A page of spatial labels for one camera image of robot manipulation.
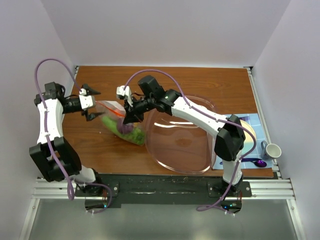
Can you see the purple fake onion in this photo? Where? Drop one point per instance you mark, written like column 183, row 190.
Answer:
column 124, row 128

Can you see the blue checkered placemat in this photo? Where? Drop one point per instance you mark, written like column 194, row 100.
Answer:
column 251, row 121

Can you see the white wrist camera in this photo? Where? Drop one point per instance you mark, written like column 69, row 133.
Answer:
column 86, row 101
column 124, row 93

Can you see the clear pink plastic tray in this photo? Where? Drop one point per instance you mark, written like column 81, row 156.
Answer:
column 177, row 144

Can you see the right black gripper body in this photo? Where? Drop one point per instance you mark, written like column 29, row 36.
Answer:
column 140, row 106

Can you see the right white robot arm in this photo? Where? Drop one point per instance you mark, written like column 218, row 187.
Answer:
column 227, row 132

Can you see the clear zip top bag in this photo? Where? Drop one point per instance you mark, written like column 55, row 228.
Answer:
column 113, row 115

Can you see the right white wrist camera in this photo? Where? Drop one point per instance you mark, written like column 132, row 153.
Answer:
column 124, row 93

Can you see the purple plastic fork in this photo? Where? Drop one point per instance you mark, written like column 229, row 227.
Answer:
column 244, row 118

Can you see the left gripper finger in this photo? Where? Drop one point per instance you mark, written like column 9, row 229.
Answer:
column 91, row 116
column 86, row 90

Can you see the purple plastic spoon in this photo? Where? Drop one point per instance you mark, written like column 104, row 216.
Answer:
column 256, row 161

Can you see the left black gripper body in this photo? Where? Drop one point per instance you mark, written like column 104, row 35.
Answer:
column 71, row 106

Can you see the white blue-handled mug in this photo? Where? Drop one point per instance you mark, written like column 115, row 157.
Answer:
column 270, row 151

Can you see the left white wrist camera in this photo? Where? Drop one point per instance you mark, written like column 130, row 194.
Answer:
column 86, row 101

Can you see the cream floral plate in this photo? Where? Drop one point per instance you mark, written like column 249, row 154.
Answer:
column 250, row 135

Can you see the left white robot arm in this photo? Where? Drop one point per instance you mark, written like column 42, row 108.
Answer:
column 55, row 158

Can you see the green fake vegetable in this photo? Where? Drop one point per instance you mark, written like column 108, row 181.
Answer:
column 131, row 132

